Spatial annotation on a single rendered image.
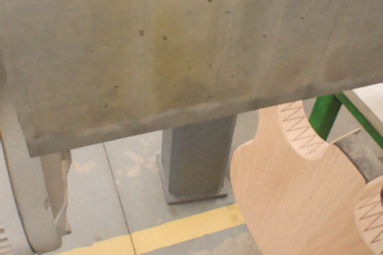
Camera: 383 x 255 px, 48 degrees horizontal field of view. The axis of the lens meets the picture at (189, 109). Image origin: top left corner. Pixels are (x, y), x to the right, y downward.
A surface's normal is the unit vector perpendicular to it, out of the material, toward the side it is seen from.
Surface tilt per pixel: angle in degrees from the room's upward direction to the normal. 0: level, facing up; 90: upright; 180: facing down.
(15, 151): 48
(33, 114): 90
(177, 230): 0
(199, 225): 0
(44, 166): 76
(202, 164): 90
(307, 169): 95
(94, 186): 0
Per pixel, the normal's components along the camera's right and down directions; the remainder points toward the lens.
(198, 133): 0.22, 0.69
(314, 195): -0.87, 0.36
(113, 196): 0.07, -0.72
